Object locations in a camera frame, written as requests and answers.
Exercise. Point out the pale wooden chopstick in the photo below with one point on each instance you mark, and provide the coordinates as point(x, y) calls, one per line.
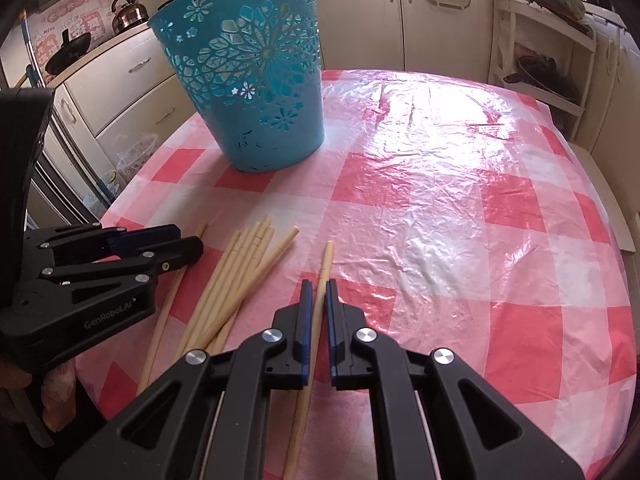
point(325, 270)
point(160, 330)

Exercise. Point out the stainless steel appliance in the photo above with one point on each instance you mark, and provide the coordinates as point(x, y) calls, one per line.
point(65, 170)

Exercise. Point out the cream side cabinet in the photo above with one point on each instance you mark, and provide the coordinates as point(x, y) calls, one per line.
point(612, 75)

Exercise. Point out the blue perforated plastic basket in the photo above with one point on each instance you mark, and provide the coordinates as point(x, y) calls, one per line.
point(280, 135)

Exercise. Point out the cream drawer cabinet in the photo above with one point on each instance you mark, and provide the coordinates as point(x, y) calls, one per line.
point(115, 85)

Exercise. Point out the dark pan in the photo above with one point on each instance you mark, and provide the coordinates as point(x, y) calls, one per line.
point(545, 80)

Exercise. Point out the steel kettle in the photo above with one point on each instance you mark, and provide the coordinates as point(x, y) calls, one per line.
point(129, 20)

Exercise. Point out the pile of bamboo chopsticks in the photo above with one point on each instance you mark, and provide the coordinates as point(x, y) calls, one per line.
point(225, 300)

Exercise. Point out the pink checked plastic tablecloth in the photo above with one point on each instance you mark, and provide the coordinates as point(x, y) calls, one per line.
point(450, 210)

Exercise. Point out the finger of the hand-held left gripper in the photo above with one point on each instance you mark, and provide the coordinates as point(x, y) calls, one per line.
point(150, 237)
point(180, 252)

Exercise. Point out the black wok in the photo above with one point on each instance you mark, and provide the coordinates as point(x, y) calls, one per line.
point(70, 55)

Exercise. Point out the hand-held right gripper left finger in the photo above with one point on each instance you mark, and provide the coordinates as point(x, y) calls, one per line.
point(306, 330)

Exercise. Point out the clear plastic container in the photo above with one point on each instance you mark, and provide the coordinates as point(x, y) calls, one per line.
point(135, 160)

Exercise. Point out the pink wall sticker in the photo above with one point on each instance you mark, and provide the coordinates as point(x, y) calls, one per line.
point(95, 15)

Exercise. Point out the cream cabinet doors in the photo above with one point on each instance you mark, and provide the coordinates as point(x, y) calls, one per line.
point(370, 25)

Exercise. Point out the white shelf rack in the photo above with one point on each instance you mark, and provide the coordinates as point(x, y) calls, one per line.
point(560, 25)

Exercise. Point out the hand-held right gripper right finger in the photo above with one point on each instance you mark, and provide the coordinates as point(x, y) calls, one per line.
point(333, 330)

